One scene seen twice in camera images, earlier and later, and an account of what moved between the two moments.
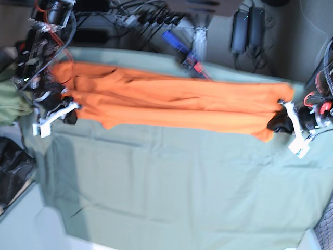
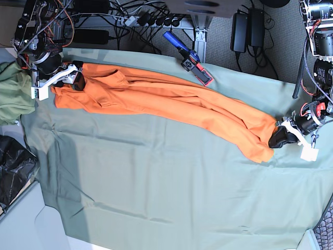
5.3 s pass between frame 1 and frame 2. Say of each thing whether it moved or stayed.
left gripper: moved
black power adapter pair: stayed
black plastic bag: stayed
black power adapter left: stayed
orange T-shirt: moved
